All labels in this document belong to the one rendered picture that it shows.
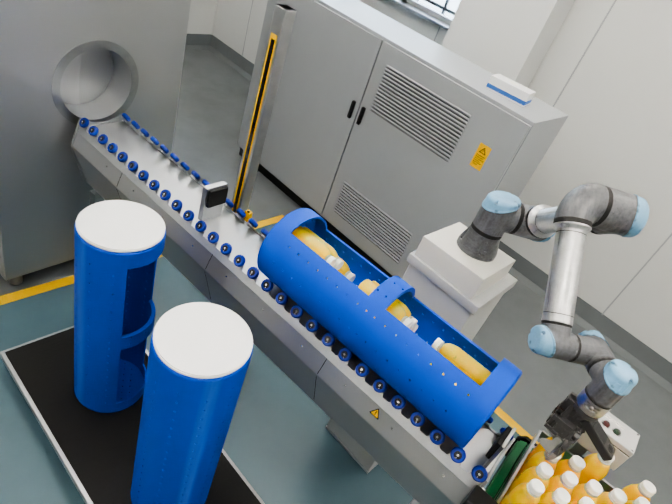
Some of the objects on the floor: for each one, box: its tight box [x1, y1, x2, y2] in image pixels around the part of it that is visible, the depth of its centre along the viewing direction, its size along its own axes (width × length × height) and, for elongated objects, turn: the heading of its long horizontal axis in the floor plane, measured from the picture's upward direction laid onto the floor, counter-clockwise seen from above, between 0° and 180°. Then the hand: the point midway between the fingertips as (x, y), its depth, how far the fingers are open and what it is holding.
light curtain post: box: [210, 4, 296, 303], centre depth 241 cm, size 6×6×170 cm
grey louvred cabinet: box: [238, 0, 568, 278], centre depth 369 cm, size 54×215×145 cm, turn 24°
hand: (553, 453), depth 143 cm, fingers closed on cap, 4 cm apart
